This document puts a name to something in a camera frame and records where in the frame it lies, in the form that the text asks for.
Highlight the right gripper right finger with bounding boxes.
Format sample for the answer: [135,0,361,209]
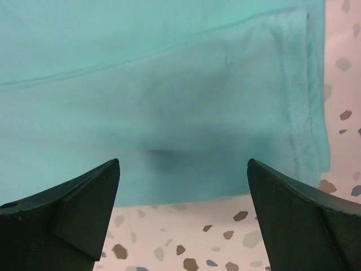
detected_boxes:
[247,159,360,271]

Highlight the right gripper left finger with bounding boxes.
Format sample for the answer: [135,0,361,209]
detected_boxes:
[1,159,120,271]

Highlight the teal t-shirt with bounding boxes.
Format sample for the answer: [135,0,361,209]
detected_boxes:
[1,1,330,207]

